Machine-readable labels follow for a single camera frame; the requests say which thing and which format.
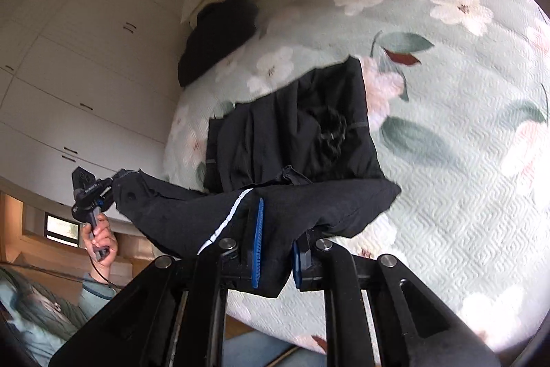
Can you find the wooden cabinet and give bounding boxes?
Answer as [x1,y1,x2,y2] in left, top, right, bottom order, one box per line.
[0,191,149,279]

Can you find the folded black clothes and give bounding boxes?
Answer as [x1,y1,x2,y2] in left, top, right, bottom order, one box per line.
[178,0,261,88]

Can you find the small framed window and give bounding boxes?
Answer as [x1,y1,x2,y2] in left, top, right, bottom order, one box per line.
[45,214,83,249]

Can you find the person's left forearm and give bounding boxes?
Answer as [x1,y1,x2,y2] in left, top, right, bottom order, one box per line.
[79,270,120,307]

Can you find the person's left hand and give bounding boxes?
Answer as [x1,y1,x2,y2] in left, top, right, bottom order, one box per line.
[84,212,119,270]

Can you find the person's light blue top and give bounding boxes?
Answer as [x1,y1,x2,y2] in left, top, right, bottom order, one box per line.
[0,264,93,367]

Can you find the black hooded jacket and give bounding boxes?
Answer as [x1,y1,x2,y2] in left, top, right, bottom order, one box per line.
[114,55,402,299]

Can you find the white wardrobe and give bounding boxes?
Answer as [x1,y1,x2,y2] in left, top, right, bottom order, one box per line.
[0,0,194,217]

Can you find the black cable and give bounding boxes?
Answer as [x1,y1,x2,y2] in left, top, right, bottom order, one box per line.
[88,249,125,294]

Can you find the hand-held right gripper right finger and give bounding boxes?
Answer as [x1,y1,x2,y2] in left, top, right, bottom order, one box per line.
[292,236,501,367]

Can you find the person's blue jeans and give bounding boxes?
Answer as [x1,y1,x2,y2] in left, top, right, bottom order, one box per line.
[223,330,327,367]

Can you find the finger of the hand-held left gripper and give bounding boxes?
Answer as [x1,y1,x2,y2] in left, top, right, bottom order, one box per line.
[98,168,130,204]

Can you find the green floral bedspread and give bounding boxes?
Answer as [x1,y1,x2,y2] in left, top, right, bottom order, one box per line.
[163,0,550,355]

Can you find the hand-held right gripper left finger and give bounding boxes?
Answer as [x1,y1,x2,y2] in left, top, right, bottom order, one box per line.
[49,197,264,367]

